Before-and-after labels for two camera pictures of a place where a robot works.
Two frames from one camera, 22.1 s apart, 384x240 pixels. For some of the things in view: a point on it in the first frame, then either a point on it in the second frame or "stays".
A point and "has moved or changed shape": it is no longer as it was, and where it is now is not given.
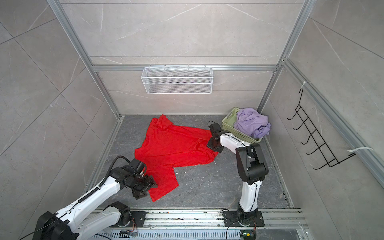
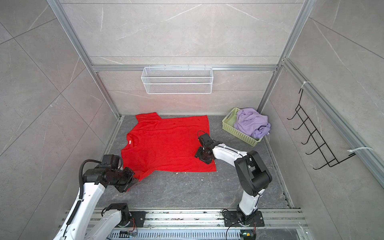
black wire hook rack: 331,160 stays
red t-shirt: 165,146 has moved or changed shape
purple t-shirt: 252,122 stays
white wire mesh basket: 177,80 stays
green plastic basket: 228,126 stays
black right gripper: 209,145 -> 198,154
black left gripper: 151,183 -> 131,174
